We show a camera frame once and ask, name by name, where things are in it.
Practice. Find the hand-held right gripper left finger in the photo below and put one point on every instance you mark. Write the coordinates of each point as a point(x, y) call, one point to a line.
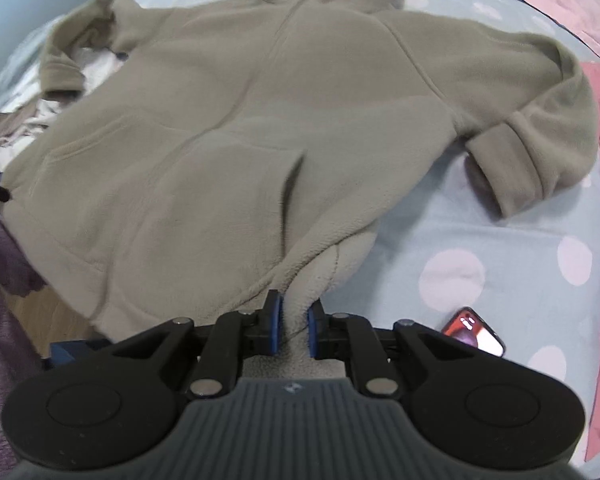
point(276, 325)

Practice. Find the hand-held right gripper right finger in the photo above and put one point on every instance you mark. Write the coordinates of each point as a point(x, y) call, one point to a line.
point(311, 332)

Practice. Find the beige fleece hoodie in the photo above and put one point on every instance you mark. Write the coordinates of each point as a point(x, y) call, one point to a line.
point(230, 135)

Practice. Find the purple fleece clothing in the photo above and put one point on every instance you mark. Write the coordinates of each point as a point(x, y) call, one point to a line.
point(5, 335)

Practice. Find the smartphone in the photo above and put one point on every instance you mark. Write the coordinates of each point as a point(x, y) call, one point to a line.
point(472, 332)

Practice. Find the bed with polka dot sheet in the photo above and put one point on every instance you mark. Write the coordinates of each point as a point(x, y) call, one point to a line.
point(480, 220)

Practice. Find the pink pillow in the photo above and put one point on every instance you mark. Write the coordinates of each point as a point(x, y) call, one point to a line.
point(575, 10)

